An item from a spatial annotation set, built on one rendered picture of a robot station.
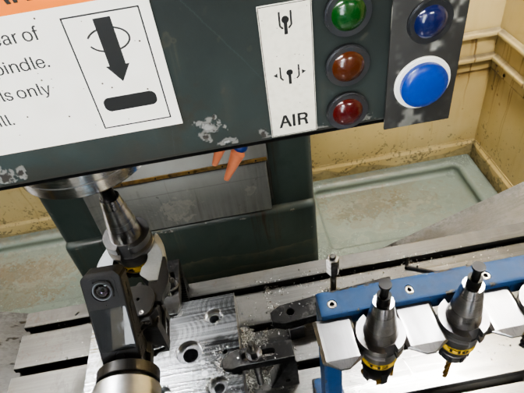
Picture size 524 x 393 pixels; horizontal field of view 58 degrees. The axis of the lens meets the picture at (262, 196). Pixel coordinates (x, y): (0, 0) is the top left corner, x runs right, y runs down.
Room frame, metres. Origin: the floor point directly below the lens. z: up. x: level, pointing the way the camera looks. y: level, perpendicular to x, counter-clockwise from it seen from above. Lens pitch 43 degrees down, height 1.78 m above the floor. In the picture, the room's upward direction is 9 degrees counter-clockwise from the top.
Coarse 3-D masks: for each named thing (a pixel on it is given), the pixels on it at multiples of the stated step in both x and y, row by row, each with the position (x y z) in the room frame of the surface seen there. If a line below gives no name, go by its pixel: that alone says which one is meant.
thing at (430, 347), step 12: (396, 312) 0.34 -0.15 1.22; (408, 312) 0.34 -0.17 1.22; (420, 312) 0.34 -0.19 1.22; (432, 312) 0.33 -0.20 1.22; (408, 324) 0.32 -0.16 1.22; (420, 324) 0.32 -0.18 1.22; (432, 324) 0.32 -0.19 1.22; (408, 336) 0.31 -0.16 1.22; (420, 336) 0.30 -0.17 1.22; (432, 336) 0.30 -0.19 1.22; (444, 336) 0.30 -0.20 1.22; (408, 348) 0.29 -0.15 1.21; (420, 348) 0.29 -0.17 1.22; (432, 348) 0.29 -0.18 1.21
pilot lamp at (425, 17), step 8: (432, 8) 0.25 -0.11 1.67; (440, 8) 0.25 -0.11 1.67; (424, 16) 0.25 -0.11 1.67; (432, 16) 0.25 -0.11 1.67; (440, 16) 0.25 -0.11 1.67; (416, 24) 0.25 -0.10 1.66; (424, 24) 0.25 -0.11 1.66; (432, 24) 0.25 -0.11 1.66; (440, 24) 0.25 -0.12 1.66; (416, 32) 0.25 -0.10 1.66; (424, 32) 0.25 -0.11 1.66; (432, 32) 0.25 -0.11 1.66; (440, 32) 0.25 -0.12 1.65
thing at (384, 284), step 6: (384, 282) 0.32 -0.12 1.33; (390, 282) 0.31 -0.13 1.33; (384, 288) 0.31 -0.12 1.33; (390, 288) 0.31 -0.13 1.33; (378, 294) 0.32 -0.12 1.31; (384, 294) 0.31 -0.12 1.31; (390, 294) 0.31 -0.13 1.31; (378, 300) 0.31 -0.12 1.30; (384, 300) 0.31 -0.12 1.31; (390, 300) 0.31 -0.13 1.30; (384, 306) 0.31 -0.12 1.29
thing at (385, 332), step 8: (376, 296) 0.32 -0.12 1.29; (376, 304) 0.31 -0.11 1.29; (392, 304) 0.31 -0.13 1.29; (368, 312) 0.32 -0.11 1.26; (376, 312) 0.31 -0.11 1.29; (384, 312) 0.30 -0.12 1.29; (392, 312) 0.30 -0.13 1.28; (368, 320) 0.31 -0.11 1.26; (376, 320) 0.30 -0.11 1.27; (384, 320) 0.30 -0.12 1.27; (392, 320) 0.30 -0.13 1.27; (368, 328) 0.31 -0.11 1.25; (376, 328) 0.30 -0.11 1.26; (384, 328) 0.30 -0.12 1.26; (392, 328) 0.30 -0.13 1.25; (368, 336) 0.30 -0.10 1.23; (376, 336) 0.30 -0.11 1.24; (384, 336) 0.29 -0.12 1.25; (392, 336) 0.30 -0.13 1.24; (376, 344) 0.29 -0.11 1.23; (384, 344) 0.29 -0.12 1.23
